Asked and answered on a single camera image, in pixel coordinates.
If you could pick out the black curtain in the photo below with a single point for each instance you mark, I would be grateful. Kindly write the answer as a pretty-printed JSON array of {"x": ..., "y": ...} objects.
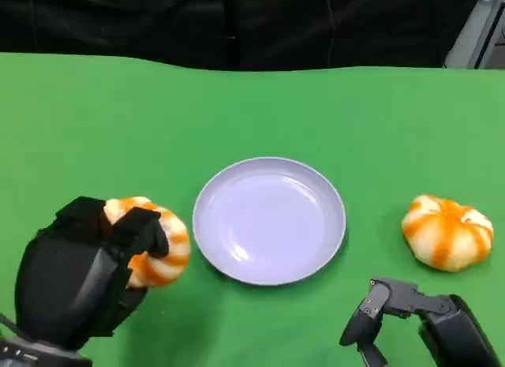
[{"x": 236, "y": 23}]

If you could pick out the grey metal frame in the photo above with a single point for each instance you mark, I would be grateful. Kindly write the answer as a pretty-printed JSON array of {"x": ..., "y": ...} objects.
[{"x": 477, "y": 35}]

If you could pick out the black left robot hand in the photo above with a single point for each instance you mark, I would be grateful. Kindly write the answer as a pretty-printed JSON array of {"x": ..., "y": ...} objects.
[{"x": 79, "y": 280}]

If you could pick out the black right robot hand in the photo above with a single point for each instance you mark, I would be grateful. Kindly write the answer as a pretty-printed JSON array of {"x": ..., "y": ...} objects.
[{"x": 446, "y": 323}]

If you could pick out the lilac plate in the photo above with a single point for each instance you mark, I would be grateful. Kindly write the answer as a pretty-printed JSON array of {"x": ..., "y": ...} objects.
[{"x": 269, "y": 221}]

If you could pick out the orange and white bread roll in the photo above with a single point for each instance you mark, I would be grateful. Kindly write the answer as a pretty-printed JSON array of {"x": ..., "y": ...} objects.
[
  {"x": 447, "y": 233},
  {"x": 173, "y": 244}
]

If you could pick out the green cloth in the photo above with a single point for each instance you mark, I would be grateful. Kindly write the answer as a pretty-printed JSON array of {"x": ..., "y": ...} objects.
[{"x": 252, "y": 138}]

